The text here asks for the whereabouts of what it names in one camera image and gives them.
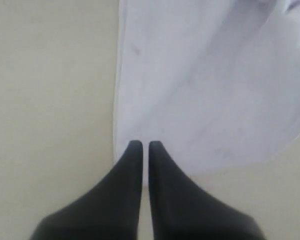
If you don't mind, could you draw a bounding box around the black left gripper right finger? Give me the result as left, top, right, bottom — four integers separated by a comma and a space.
148, 141, 264, 240

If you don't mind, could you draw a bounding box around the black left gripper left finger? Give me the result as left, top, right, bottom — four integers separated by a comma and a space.
31, 140, 143, 240

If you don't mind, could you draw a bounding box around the white t-shirt with red print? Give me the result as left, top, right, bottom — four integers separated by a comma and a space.
113, 0, 300, 174

